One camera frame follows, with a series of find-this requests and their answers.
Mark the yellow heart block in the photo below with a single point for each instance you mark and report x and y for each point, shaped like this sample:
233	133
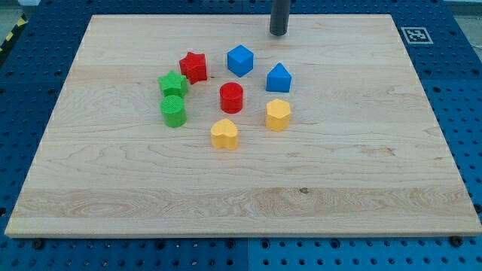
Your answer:
224	134

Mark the light wooden board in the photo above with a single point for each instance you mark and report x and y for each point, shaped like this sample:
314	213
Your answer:
363	155

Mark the yellow hexagon block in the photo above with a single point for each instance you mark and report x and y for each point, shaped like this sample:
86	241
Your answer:
278	115

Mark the green star block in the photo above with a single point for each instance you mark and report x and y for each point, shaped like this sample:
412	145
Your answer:
173	83

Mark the red cylinder block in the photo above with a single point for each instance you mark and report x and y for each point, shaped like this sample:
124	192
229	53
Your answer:
231	97

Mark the yellow black hazard tape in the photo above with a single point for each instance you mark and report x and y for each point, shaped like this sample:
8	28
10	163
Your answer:
12	37

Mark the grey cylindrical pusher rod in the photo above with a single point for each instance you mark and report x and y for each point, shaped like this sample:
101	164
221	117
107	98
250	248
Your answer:
279	16

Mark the blue cube block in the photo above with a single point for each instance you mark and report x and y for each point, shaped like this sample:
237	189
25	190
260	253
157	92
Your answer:
240	60

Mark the green cylinder block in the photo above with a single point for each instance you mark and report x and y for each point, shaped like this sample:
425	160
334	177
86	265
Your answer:
173	110

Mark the red star block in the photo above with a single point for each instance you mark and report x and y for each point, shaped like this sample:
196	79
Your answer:
193	66

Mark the black white fiducial marker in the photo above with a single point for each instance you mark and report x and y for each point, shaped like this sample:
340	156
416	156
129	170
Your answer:
416	35

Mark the blue triangle block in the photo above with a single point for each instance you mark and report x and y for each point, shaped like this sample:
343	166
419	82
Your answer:
279	79

